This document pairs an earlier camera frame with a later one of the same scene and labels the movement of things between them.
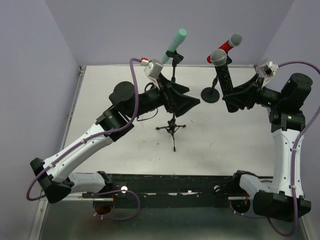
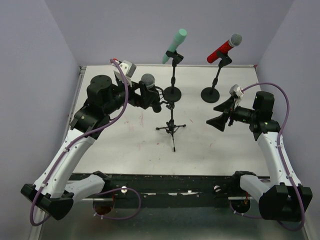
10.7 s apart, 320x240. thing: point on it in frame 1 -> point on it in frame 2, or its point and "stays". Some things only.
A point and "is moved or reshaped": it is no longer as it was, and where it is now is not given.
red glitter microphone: x=235 y=40 stays
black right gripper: x=252 y=93 -> x=231 y=114
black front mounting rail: x=138 y=190 stays
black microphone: x=219 y=58 is moved or reshaped
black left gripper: x=169 y=97 -> x=144 y=95
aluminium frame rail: x=83 y=200 stays
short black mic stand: x=210 y=94 stays
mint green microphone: x=178 y=39 stays
